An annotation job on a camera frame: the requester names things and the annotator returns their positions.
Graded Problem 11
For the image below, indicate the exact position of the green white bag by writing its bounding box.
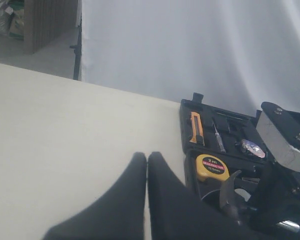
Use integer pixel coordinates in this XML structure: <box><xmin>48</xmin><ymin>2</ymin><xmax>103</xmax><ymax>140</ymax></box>
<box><xmin>8</xmin><ymin>0</ymin><xmax>25</xmax><ymax>40</ymax></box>

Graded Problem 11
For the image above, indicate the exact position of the yellow utility knife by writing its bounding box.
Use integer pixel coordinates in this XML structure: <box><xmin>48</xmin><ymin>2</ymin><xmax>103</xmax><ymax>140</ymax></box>
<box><xmin>190</xmin><ymin>111</ymin><xmax>205</xmax><ymax>146</ymax></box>

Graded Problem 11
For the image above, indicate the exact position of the PVC insulating tape roll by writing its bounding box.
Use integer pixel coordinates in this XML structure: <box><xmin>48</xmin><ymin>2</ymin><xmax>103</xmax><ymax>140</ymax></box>
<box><xmin>235</xmin><ymin>139</ymin><xmax>266</xmax><ymax>159</ymax></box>

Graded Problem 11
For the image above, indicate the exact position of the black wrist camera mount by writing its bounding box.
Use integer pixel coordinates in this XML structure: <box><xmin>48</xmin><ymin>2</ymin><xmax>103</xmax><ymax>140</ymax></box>
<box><xmin>256</xmin><ymin>101</ymin><xmax>300</xmax><ymax>173</ymax></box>

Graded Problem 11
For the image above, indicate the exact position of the black backdrop stand pole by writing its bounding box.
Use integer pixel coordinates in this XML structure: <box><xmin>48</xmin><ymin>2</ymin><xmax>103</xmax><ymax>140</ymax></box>
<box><xmin>69</xmin><ymin>17</ymin><xmax>82</xmax><ymax>81</ymax></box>

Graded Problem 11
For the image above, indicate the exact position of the steel claw hammer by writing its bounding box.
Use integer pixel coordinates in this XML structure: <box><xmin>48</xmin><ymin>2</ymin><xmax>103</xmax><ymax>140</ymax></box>
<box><xmin>219</xmin><ymin>170</ymin><xmax>300</xmax><ymax>235</ymax></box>

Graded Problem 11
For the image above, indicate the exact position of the white backdrop cloth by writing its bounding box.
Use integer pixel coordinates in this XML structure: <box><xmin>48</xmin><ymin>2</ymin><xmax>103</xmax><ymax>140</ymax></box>
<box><xmin>81</xmin><ymin>0</ymin><xmax>300</xmax><ymax>115</ymax></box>

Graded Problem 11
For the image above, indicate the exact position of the brown wooden cabinet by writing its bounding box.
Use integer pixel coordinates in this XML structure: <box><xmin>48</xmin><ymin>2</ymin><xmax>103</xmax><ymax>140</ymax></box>
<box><xmin>23</xmin><ymin>0</ymin><xmax>79</xmax><ymax>55</ymax></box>

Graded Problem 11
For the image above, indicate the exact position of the black plastic tool case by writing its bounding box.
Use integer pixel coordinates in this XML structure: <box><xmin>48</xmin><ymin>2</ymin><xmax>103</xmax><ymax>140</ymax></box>
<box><xmin>179</xmin><ymin>93</ymin><xmax>273</xmax><ymax>207</ymax></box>

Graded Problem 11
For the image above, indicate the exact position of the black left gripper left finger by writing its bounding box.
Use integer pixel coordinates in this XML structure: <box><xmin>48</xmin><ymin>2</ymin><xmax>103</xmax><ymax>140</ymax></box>
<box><xmin>44</xmin><ymin>152</ymin><xmax>147</xmax><ymax>240</ymax></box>

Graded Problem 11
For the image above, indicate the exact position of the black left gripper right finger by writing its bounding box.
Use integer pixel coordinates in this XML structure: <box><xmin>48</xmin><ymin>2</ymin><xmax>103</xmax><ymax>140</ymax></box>
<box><xmin>148</xmin><ymin>152</ymin><xmax>259</xmax><ymax>240</ymax></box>

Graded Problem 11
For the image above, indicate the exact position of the clear tester screwdriver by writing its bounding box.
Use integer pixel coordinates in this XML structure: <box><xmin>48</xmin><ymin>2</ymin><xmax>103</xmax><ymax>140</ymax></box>
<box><xmin>212</xmin><ymin>120</ymin><xmax>226</xmax><ymax>153</ymax></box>

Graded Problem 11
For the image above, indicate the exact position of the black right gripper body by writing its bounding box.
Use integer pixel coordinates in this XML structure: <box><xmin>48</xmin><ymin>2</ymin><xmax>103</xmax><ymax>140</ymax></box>
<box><xmin>248</xmin><ymin>164</ymin><xmax>300</xmax><ymax>240</ymax></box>

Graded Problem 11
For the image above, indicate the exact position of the yellow tape measure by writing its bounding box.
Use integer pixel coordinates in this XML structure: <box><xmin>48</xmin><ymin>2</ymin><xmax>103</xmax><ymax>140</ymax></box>
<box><xmin>195</xmin><ymin>154</ymin><xmax>230</xmax><ymax>182</ymax></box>

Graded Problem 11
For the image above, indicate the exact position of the grey plastic sack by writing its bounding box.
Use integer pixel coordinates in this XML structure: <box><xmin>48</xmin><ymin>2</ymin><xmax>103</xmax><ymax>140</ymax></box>
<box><xmin>0</xmin><ymin>0</ymin><xmax>12</xmax><ymax>36</ymax></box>

